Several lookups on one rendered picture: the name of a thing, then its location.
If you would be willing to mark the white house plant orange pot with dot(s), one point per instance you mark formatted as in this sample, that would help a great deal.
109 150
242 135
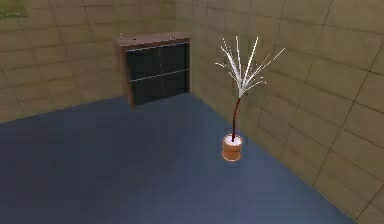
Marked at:
232 148

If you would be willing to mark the brown cabinet with black doors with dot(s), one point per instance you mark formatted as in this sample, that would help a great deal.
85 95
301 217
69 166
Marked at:
156 70

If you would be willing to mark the green framed wall picture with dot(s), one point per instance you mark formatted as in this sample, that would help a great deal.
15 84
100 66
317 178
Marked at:
11 8

